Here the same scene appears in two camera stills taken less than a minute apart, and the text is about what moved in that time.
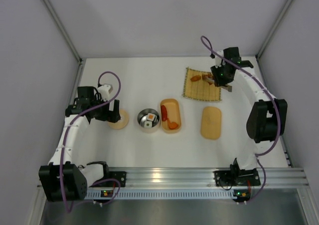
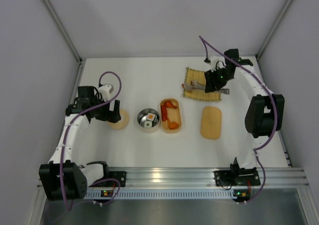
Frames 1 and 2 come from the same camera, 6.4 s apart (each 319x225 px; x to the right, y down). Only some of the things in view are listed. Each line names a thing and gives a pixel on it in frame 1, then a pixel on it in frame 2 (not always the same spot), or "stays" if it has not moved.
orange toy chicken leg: [172, 125] stays
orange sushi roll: [150, 116] stays
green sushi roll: [147, 124] stays
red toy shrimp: [164, 112] stays
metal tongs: [229, 88] → [196, 85]
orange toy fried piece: [195, 78] → [168, 104]
